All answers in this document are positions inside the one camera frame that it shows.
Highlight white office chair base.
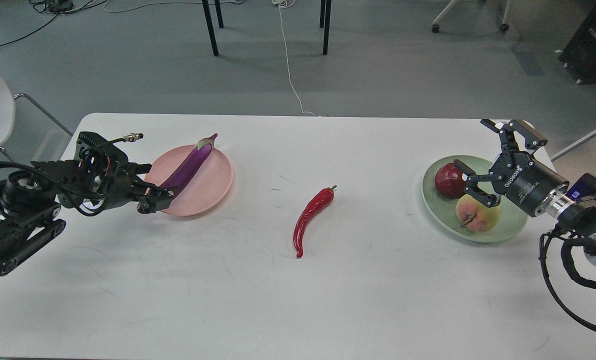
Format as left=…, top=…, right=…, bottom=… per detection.
left=430, top=0, right=515, bottom=35

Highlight black floor cables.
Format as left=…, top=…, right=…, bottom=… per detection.
left=0, top=0, right=109, bottom=53

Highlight black table legs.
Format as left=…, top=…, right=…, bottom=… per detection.
left=200, top=0, right=333, bottom=57

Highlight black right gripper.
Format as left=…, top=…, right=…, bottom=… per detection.
left=453, top=118, right=570, bottom=217

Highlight yellow pink peach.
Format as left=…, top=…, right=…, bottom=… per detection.
left=455, top=194, right=500, bottom=233

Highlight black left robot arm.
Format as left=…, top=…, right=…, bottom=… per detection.
left=0, top=131, right=183, bottom=276

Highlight white floor cable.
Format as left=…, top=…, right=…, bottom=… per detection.
left=272, top=0, right=322, bottom=117

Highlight red chili pepper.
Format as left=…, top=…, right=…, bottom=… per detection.
left=292, top=185, right=338, bottom=259

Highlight purple eggplant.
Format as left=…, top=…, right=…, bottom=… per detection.
left=157, top=133, right=218, bottom=194

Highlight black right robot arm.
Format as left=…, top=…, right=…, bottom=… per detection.
left=454, top=118, right=596, bottom=332

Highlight red pomegranate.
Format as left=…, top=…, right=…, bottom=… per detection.
left=433, top=162, right=467, bottom=199

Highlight pink plate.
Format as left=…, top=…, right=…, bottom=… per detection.
left=144, top=145, right=233, bottom=217

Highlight green plate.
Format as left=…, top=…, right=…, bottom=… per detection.
left=421, top=155, right=528, bottom=243

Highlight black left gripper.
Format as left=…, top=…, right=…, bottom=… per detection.
left=96, top=161, right=180, bottom=215

